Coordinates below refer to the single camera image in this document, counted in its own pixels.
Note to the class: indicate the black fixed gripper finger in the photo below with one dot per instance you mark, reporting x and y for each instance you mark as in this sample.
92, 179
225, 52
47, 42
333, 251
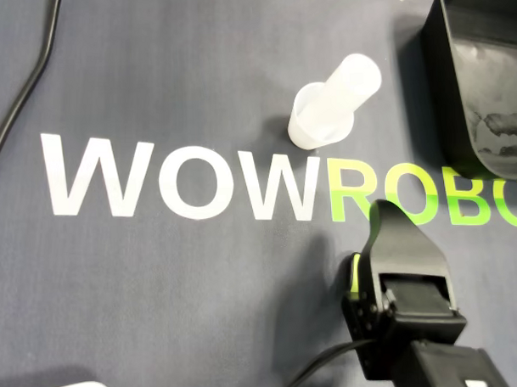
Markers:
400, 243

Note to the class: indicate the green-padded moving gripper finger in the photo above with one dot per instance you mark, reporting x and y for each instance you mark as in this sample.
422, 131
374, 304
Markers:
355, 275

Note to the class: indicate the black plastic tray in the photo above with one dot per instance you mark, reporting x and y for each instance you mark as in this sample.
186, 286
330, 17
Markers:
488, 88

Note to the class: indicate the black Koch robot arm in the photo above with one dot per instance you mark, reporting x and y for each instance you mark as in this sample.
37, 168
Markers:
451, 365

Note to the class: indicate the white translucent plastic cup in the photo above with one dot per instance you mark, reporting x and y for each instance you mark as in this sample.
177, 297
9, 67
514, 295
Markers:
353, 80
307, 136

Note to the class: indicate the white translucent upright plastic cup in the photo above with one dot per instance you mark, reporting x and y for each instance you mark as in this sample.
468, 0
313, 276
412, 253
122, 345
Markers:
307, 136

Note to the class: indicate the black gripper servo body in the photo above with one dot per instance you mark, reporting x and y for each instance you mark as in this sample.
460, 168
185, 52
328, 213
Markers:
420, 315

